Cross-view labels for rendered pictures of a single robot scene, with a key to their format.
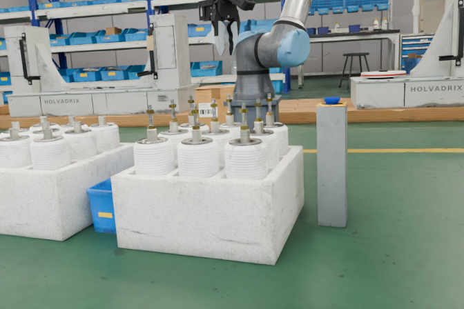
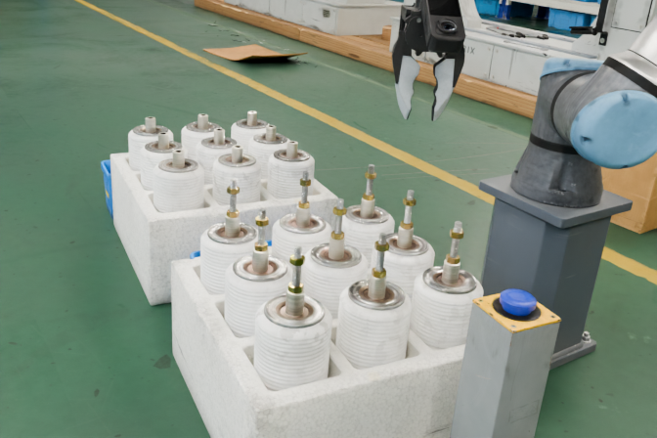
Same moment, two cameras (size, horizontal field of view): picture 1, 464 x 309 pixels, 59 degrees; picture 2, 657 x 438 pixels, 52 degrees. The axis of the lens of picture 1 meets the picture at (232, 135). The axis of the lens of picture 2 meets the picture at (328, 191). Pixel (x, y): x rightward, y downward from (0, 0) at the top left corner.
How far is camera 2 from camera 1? 0.72 m
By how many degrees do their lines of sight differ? 42
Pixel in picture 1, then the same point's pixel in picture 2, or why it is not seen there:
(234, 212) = (231, 413)
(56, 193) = (149, 245)
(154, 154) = (211, 258)
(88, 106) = (485, 65)
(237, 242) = not seen: outside the picture
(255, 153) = (279, 342)
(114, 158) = (277, 214)
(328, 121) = (482, 341)
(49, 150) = (163, 184)
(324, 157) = (465, 403)
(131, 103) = not seen: hidden behind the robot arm
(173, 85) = not seen: hidden behind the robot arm
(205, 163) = (242, 312)
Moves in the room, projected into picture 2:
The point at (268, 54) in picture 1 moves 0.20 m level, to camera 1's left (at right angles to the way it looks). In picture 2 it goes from (562, 123) to (451, 95)
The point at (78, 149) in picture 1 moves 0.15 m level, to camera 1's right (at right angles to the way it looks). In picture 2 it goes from (222, 188) to (273, 212)
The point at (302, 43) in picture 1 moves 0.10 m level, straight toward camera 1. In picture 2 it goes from (637, 125) to (593, 134)
